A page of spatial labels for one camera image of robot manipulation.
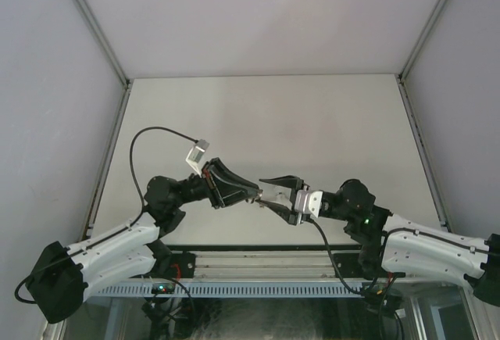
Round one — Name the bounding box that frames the white plastic water faucet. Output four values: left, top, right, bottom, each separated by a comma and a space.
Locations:
257, 183, 292, 208

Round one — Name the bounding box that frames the grey slotted cable duct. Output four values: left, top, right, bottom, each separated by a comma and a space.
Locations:
93, 281, 391, 299

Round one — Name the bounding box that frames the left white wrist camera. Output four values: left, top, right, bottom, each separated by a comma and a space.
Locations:
185, 139, 209, 176

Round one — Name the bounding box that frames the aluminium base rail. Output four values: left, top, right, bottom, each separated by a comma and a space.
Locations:
145, 241, 388, 280

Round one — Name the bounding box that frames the left black camera cable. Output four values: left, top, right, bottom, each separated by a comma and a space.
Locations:
130, 127, 196, 224

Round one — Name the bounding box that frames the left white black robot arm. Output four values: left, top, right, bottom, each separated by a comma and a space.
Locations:
25, 158, 261, 324

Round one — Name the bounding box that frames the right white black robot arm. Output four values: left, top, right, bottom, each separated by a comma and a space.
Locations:
257, 175, 499, 306

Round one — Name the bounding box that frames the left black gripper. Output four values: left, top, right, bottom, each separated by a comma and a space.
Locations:
172, 158, 258, 209

